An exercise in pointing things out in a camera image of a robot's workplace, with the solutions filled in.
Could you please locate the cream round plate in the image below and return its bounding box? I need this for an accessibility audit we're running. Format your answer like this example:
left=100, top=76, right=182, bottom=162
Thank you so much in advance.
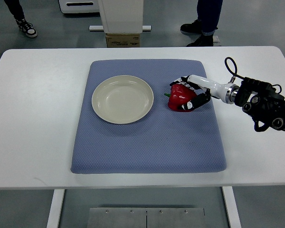
left=91, top=75, right=154, bottom=124

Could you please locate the white table leg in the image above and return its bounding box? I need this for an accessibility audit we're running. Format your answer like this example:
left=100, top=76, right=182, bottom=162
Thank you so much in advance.
left=222, top=186, right=241, bottom=228
left=47, top=189, right=65, bottom=228

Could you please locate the white left table leg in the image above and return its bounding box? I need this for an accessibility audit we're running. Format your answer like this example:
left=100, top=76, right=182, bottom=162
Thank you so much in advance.
left=47, top=189, right=65, bottom=228

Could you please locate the white machine column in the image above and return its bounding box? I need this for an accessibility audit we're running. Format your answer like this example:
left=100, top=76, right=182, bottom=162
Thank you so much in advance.
left=89, top=0, right=152, bottom=34

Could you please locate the white appliance base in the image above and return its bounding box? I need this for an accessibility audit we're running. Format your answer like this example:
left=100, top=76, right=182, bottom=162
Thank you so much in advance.
left=58, top=0, right=99, bottom=14

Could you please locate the person in black clothing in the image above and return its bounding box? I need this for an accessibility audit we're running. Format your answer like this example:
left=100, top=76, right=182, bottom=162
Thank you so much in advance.
left=4, top=0, right=38, bottom=38

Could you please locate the blue textured mat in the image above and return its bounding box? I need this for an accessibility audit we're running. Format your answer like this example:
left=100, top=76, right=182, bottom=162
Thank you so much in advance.
left=71, top=59, right=227, bottom=174

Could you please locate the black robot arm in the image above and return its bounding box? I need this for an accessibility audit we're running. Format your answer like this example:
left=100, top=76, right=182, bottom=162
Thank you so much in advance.
left=230, top=75, right=285, bottom=132

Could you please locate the metal floor plate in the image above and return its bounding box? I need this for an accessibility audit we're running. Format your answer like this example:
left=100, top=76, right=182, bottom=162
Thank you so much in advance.
left=87, top=207, right=206, bottom=228

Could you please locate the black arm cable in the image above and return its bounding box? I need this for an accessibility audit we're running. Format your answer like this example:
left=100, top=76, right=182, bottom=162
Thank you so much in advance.
left=224, top=57, right=247, bottom=84

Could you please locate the cardboard box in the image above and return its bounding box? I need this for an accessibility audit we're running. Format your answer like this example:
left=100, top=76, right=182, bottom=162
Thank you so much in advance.
left=105, top=34, right=140, bottom=48

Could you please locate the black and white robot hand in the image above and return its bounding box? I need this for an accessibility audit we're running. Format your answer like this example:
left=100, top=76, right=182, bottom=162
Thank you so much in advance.
left=170, top=75, right=234, bottom=110

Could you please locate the red bell pepper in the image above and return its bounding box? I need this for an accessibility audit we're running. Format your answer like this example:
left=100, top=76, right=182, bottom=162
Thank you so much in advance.
left=164, top=84, right=197, bottom=112

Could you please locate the person in dark jeans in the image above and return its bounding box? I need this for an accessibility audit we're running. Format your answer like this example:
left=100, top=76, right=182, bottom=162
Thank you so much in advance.
left=180, top=0, right=223, bottom=47

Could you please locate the white right table leg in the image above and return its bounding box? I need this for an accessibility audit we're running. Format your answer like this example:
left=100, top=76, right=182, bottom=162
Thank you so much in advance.
left=222, top=186, right=241, bottom=228

